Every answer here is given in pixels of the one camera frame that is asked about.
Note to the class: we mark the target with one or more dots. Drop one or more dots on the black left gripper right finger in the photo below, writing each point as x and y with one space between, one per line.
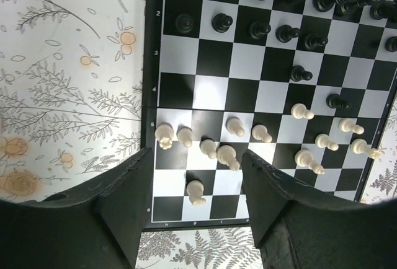
297 226

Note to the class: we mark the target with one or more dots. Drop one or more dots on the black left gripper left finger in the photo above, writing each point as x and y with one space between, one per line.
96 224

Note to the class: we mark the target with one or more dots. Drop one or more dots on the black pawn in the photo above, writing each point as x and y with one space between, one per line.
336 101

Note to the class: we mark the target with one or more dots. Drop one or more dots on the black and grey chessboard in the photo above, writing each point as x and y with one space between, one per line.
229 71

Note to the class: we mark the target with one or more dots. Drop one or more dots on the white pawn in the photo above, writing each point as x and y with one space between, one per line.
299 111

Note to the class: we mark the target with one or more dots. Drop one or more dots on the floral tablecloth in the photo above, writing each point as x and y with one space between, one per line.
72 109

